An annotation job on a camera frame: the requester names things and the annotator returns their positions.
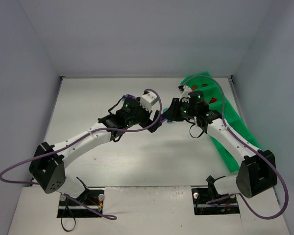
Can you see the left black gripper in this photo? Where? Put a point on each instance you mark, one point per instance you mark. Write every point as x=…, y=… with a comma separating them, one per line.
x=148, y=118

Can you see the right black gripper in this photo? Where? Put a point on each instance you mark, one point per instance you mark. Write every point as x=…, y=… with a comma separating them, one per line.
x=175, y=109

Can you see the purple lego piece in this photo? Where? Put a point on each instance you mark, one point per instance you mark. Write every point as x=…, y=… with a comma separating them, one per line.
x=129, y=95

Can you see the red lego brick single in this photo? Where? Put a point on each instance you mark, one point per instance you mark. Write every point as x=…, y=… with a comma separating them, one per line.
x=212, y=100

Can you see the blue round lego piece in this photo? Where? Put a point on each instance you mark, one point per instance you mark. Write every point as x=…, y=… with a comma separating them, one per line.
x=168, y=120

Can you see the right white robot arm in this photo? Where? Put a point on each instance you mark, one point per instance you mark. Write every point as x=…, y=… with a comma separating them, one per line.
x=255, y=174

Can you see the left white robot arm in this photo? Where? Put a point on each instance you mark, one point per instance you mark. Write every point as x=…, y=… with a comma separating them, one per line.
x=51, y=160

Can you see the green compartment tray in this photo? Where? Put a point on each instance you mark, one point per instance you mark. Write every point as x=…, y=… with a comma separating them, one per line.
x=231, y=116

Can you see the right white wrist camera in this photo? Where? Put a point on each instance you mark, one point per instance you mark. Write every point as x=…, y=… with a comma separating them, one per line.
x=184, y=90

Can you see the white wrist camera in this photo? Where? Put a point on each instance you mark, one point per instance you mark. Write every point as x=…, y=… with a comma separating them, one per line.
x=148, y=99
x=184, y=90

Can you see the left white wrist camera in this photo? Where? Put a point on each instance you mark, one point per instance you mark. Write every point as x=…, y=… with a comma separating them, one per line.
x=148, y=99

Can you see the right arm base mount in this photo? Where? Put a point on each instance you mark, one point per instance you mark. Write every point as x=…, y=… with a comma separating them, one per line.
x=206, y=203

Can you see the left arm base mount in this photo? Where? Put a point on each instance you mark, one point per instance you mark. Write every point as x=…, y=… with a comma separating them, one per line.
x=69, y=209

